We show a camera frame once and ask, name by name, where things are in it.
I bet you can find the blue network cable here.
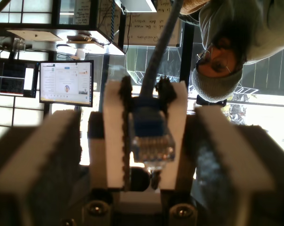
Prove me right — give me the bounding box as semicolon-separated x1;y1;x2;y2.
129;0;186;170

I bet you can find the lit computer monitor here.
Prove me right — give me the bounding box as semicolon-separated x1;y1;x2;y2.
39;60;95;108

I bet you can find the dark computer monitor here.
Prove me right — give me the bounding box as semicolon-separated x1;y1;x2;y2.
0;58;39;98

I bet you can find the handwritten whiteboard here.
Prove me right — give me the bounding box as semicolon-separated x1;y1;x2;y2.
122;0;183;47

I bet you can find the clear glass jar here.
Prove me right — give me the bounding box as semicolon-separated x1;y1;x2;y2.
13;37;26;51

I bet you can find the person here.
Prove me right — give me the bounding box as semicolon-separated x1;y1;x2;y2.
179;0;284;104

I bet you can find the wooden board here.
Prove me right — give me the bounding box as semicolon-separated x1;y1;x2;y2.
6;29;64;43

